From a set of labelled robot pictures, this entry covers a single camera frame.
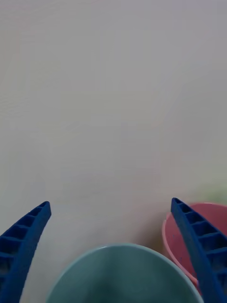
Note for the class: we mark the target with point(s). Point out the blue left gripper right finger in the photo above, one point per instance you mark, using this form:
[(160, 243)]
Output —
[(201, 251)]

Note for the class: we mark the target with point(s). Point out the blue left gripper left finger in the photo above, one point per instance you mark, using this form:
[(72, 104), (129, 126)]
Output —
[(19, 248)]

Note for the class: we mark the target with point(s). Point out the pink plastic bin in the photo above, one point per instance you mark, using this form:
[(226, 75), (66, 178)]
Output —
[(175, 241)]

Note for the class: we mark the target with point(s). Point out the pale blue plastic bin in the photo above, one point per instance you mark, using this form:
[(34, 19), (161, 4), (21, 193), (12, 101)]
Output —
[(118, 274)]

